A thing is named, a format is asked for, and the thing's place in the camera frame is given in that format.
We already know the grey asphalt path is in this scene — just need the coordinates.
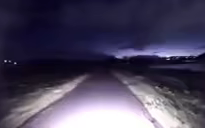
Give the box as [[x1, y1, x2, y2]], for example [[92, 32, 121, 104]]
[[19, 69, 159, 128]]

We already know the snow strip beside path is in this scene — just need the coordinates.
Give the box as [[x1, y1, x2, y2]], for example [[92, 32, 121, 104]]
[[0, 73, 90, 128], [111, 70, 205, 128]]

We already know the dark field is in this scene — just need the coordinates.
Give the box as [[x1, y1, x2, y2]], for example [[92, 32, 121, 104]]
[[0, 63, 91, 118], [109, 63, 205, 128]]

